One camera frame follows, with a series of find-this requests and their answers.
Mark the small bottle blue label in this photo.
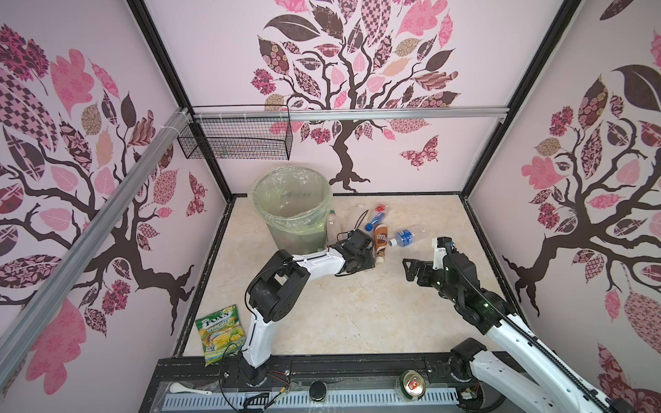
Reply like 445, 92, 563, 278
388, 229, 415, 247

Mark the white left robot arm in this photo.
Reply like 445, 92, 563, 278
239, 230, 375, 380

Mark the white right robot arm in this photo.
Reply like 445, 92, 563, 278
402, 239, 633, 412

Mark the grey mesh waste bin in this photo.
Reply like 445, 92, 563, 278
249, 166, 332, 255

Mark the clear bottle green cap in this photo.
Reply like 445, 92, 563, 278
326, 209, 342, 244

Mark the clear bottle pink blue label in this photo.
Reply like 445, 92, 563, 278
364, 203, 388, 232

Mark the tin can on base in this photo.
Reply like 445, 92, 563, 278
394, 370, 426, 402

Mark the green snack bag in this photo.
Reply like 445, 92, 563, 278
196, 305, 246, 367

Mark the white spoon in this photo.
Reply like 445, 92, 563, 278
169, 382, 213, 396

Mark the white vented base panel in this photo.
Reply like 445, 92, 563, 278
158, 388, 459, 412

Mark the black corrugated cable hose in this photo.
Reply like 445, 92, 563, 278
443, 242, 636, 413

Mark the black wire wall basket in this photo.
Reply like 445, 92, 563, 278
177, 103, 294, 160

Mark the aluminium rail back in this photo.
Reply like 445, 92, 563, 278
194, 107, 510, 121

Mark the aluminium rail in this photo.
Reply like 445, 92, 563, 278
1, 108, 190, 385
194, 107, 510, 121

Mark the aluminium rail left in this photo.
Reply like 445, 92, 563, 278
1, 108, 190, 385

